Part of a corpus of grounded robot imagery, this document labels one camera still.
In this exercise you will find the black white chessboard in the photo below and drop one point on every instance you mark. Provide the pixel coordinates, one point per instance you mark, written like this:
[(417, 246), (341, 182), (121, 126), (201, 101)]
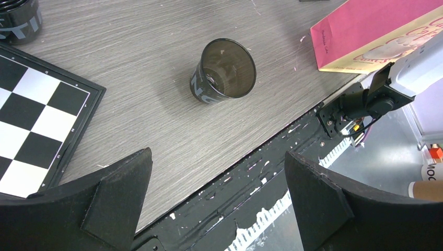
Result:
[(45, 112)]

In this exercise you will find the paper bag with pink handles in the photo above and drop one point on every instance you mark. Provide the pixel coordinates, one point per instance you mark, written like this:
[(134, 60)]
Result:
[(363, 36)]

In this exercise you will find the stack of black cups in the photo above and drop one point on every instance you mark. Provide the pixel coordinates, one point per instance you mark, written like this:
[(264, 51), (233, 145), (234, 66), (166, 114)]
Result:
[(21, 21)]

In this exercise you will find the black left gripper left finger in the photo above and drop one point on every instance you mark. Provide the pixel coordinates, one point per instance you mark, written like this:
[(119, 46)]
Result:
[(99, 211)]

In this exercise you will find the single black coffee cup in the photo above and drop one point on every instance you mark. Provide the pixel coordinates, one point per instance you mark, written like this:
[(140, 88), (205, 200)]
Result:
[(226, 70)]

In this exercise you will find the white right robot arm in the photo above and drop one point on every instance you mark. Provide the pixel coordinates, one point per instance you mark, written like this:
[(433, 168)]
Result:
[(392, 87)]

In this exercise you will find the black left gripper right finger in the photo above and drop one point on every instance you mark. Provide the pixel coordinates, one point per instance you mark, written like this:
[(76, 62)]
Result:
[(334, 212)]

